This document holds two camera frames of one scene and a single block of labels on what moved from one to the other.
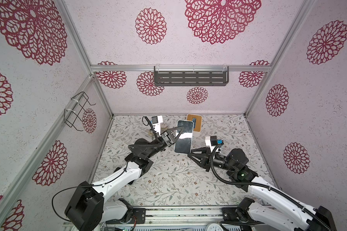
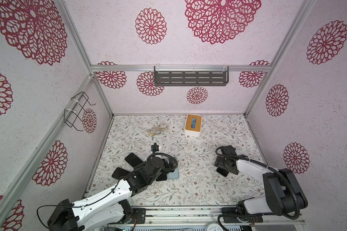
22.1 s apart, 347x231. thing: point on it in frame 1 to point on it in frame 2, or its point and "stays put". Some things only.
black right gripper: [206, 162] to [218, 161]
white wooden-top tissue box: [197, 119] stays put
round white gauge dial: [214, 226] stays put
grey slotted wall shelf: [187, 75] stays put
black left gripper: [167, 138] to [171, 164]
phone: [184, 144] to [163, 176]
